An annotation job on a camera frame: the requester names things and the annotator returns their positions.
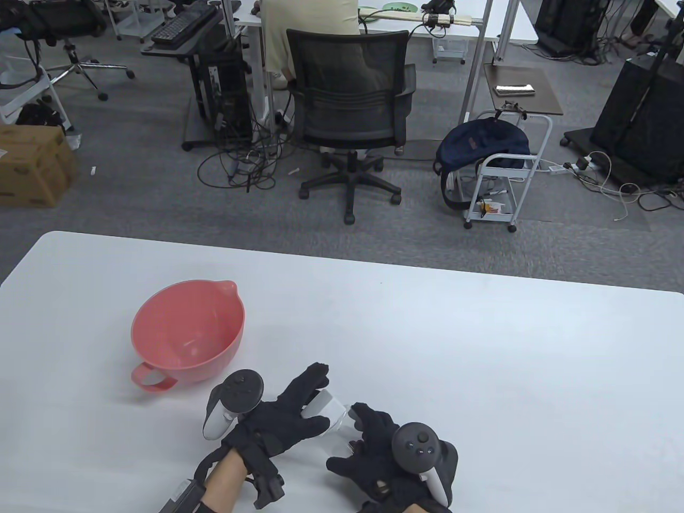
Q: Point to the person's left hand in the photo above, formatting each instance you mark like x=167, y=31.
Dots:
x=278, y=422

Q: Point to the person's right hand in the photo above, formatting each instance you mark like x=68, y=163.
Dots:
x=374, y=454

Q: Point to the clear plastic jar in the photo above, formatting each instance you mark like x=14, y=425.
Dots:
x=342, y=441

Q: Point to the white square jar lid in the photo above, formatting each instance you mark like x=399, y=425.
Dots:
x=326, y=406

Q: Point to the pink salad bowl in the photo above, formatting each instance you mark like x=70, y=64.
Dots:
x=181, y=331

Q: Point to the person's left forearm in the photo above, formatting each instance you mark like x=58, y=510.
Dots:
x=224, y=481

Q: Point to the black left forearm sensor box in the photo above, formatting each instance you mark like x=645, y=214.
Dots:
x=181, y=497

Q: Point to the black white right controller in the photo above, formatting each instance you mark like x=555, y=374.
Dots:
x=417, y=446

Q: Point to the black white controller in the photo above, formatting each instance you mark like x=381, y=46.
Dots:
x=417, y=446
x=240, y=390

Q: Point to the black white left controller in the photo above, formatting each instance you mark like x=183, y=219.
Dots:
x=240, y=390

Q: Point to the black mesh office chair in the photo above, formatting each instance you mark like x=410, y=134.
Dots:
x=347, y=107

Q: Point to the white rolling cart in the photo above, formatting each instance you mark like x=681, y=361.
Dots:
x=507, y=158

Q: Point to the dark blue backpack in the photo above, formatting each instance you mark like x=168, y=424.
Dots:
x=481, y=141

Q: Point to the black computer cart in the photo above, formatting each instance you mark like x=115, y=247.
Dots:
x=230, y=91

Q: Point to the white floor power strip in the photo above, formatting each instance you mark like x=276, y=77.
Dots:
x=556, y=170

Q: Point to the brown cardboard box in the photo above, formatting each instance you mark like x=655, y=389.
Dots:
x=32, y=165

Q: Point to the brown side table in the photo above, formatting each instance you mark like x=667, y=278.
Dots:
x=523, y=104

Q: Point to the black bag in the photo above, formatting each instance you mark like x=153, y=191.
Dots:
x=37, y=115

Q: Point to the white office desk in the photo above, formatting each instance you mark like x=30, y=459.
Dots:
x=246, y=18
x=526, y=26

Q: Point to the black keyboard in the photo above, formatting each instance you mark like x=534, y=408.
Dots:
x=181, y=25

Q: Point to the white metal rack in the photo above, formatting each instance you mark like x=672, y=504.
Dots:
x=10, y=109

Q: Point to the black equipment cabinet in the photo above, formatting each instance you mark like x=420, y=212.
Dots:
x=641, y=117

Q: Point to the green plate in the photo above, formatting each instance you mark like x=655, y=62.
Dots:
x=401, y=5

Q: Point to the long beige power strip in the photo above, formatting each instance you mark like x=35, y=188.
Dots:
x=459, y=21

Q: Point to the black chrome office chair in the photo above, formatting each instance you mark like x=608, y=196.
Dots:
x=69, y=16

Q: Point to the black equipment stack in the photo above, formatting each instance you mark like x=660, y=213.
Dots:
x=566, y=21

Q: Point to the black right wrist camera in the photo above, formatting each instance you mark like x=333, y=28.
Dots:
x=379, y=506

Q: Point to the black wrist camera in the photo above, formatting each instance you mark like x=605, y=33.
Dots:
x=379, y=506
x=267, y=486

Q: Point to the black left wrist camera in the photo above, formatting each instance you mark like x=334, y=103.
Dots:
x=267, y=486

